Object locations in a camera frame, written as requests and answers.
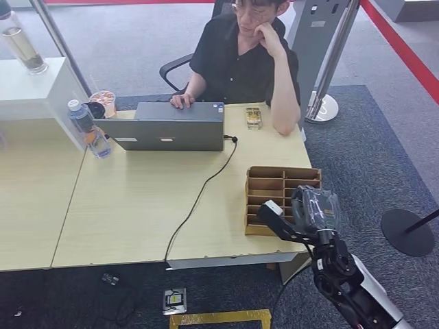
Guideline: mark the person's right hand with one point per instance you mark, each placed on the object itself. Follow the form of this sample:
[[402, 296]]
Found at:
[[181, 101]]

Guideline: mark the person's left hand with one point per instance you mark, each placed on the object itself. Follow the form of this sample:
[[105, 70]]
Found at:
[[270, 40]]

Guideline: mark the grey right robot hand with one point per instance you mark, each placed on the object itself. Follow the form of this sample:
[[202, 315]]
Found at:
[[317, 209]]

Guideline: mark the person's right forearm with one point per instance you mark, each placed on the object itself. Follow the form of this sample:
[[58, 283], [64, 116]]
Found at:
[[195, 86]]

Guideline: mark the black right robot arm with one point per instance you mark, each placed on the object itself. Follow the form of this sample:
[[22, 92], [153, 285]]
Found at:
[[343, 277]]

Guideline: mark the person's left forearm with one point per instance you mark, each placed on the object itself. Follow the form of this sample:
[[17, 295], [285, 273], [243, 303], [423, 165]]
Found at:
[[286, 95]]

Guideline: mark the person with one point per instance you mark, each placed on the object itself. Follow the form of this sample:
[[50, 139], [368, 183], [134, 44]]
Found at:
[[243, 59]]

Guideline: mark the grey laptop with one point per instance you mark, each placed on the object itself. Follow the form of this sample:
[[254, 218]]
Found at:
[[171, 127]]

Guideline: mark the black office chair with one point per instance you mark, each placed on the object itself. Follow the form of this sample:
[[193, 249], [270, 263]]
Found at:
[[173, 70]]

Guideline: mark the grey kiosk stand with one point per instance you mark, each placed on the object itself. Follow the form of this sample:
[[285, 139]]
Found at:
[[308, 45]]

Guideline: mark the brown cardboard divider box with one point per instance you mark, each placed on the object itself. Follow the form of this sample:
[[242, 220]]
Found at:
[[270, 190]]

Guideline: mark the desk leg panel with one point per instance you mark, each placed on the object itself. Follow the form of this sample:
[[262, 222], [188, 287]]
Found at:
[[293, 269]]

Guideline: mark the phone in gold case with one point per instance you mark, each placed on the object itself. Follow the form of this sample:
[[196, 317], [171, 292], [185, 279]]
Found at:
[[254, 118]]

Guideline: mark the silver stanchion with white base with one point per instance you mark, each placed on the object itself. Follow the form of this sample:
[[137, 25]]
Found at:
[[326, 81]]

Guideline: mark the clear cup with orange drink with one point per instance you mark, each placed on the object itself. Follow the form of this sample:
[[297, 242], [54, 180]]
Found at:
[[104, 102]]

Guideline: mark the black round cup lid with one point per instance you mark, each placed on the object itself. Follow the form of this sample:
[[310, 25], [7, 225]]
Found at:
[[94, 110]]

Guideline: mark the black stanchion round base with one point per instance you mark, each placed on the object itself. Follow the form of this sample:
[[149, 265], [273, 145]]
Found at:
[[408, 231]]

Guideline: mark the plastic water bottle orange label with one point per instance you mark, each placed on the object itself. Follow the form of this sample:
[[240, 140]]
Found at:
[[88, 129]]

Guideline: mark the grey slanted metal pole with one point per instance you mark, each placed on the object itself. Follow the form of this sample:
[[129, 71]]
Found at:
[[60, 45]]

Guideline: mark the white shelf block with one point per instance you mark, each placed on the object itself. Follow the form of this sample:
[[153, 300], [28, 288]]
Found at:
[[34, 91]]

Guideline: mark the silver floor socket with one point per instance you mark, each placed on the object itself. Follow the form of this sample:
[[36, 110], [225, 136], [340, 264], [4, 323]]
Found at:
[[174, 301]]

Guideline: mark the clear glass tea bottle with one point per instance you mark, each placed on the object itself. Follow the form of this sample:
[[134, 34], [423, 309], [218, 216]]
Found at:
[[21, 43]]

